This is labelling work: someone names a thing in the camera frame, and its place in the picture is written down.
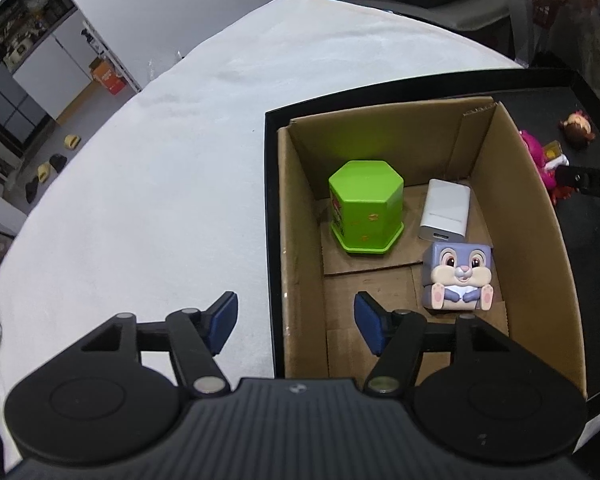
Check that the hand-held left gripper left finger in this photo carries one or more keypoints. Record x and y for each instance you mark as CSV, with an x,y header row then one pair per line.
x,y
225,317

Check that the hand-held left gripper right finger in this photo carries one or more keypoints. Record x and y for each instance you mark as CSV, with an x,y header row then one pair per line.
x,y
370,322

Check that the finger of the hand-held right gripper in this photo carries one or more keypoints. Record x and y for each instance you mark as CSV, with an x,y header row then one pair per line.
x,y
572,179

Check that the brown-haired doll figure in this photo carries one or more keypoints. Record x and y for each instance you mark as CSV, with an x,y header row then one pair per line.
x,y
576,131

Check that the pink toy figure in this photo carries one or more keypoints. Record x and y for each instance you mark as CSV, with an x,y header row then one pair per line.
x,y
532,147

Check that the brown cardboard box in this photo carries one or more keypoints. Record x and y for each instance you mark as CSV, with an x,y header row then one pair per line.
x,y
530,240

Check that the black tray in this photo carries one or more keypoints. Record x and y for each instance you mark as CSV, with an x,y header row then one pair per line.
x,y
595,260

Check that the grey bunny cube toy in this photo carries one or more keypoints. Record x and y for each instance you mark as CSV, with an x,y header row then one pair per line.
x,y
460,270

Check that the green hexagonal box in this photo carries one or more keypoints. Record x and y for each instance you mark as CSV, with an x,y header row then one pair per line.
x,y
365,200

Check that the white charger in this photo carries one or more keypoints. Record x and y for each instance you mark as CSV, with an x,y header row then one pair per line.
x,y
445,207

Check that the grey desk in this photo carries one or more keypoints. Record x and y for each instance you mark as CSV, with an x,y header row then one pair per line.
x,y
517,10

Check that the red basket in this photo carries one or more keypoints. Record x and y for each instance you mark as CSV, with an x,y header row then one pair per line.
x,y
547,2

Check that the grey chair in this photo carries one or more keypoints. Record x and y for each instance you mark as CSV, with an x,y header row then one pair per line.
x,y
470,20

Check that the black slipper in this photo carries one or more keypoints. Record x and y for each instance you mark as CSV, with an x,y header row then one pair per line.
x,y
57,163
31,189

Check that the yellow slipper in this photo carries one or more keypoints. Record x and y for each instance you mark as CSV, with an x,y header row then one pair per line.
x,y
71,141
43,172

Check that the orange carton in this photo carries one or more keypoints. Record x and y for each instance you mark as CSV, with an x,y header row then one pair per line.
x,y
107,77

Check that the white cabinet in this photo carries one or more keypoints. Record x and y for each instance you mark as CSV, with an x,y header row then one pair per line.
x,y
55,70

